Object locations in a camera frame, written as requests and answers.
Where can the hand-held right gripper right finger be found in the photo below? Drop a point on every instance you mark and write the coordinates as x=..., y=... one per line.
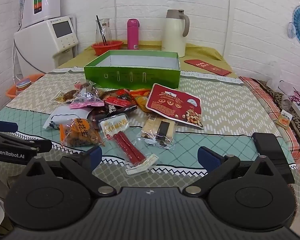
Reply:
x=207, y=155

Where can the dark red snack packet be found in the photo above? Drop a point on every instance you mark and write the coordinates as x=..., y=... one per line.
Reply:
x=120, y=100

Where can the white appliance with screen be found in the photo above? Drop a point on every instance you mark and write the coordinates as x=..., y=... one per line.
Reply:
x=47, y=45

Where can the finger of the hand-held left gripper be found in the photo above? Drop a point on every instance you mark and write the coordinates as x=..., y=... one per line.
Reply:
x=5, y=125
x=40, y=146

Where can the small round tin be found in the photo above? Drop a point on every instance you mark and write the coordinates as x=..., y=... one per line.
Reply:
x=23, y=83

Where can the cream thermal carafe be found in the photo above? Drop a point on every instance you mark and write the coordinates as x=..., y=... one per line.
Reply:
x=173, y=32

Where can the white foil packet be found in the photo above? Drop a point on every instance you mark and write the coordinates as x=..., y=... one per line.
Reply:
x=62, y=112

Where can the glass carafe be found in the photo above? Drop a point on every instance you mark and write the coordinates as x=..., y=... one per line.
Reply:
x=103, y=30

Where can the red envelope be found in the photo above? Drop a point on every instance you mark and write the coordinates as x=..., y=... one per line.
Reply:
x=207, y=66

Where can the plaid blanket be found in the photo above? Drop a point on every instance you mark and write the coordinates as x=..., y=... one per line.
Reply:
x=265, y=90

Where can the green cardboard box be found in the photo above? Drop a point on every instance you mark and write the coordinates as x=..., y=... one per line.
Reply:
x=130, y=72

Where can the black rectangular device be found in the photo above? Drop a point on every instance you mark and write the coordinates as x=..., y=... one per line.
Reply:
x=267, y=142

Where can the pink thermos bottle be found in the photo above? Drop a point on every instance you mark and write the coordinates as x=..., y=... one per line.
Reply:
x=132, y=33

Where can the clear candy packet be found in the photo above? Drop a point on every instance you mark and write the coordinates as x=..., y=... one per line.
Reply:
x=86, y=85

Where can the yellow cloth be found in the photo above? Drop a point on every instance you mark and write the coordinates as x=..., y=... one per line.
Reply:
x=202, y=52

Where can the red plastic basket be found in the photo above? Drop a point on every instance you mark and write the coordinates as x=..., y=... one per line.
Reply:
x=107, y=47

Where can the brown meat snack packet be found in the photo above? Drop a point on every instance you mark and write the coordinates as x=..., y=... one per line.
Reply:
x=67, y=95

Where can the clear cracker packet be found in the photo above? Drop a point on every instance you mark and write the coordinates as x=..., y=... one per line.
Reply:
x=152, y=127

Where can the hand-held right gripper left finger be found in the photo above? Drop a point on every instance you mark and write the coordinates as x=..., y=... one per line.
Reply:
x=96, y=153

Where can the patterned tablecloth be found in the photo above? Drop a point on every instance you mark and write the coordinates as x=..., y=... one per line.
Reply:
x=227, y=105

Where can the black straw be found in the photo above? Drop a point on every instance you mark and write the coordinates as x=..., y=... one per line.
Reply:
x=101, y=30

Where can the red sausage packet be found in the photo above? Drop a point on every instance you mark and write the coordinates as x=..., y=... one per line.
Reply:
x=125, y=142

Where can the small orange snack packet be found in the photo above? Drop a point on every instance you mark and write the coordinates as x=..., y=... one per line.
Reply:
x=285, y=120

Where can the white water purifier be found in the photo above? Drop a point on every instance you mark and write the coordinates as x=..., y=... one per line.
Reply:
x=40, y=2

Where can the orange plastic basin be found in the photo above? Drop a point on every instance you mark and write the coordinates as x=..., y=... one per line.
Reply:
x=12, y=90

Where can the orange peanut packet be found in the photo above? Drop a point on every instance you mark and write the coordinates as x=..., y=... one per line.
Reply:
x=77, y=135

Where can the red nut packet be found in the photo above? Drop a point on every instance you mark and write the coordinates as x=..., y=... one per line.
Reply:
x=170, y=102

